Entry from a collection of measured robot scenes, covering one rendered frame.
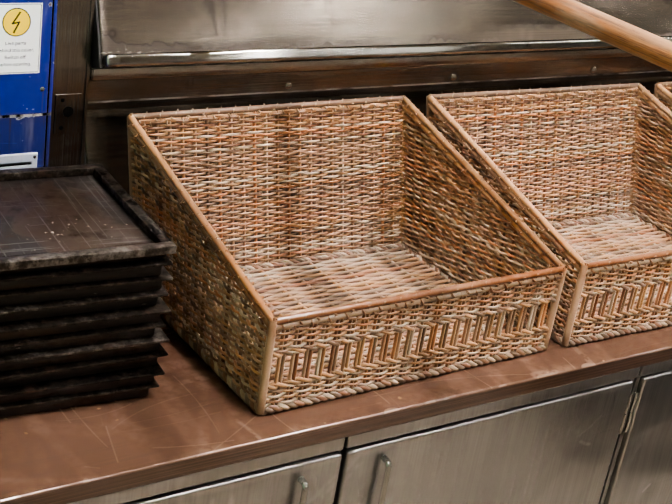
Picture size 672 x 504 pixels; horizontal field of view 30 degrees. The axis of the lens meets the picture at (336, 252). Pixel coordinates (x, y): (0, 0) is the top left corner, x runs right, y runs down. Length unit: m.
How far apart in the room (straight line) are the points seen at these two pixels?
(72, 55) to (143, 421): 0.58
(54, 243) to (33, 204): 0.12
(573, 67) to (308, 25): 0.66
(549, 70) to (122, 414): 1.20
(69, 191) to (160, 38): 0.32
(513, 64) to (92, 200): 0.99
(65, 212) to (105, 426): 0.30
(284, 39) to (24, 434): 0.81
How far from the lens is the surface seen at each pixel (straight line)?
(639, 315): 2.19
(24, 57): 1.89
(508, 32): 2.39
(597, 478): 2.26
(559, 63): 2.54
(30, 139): 1.94
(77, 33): 1.95
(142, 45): 1.98
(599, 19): 1.52
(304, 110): 2.15
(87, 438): 1.67
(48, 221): 1.72
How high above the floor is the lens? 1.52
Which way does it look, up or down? 25 degrees down
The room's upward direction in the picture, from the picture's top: 9 degrees clockwise
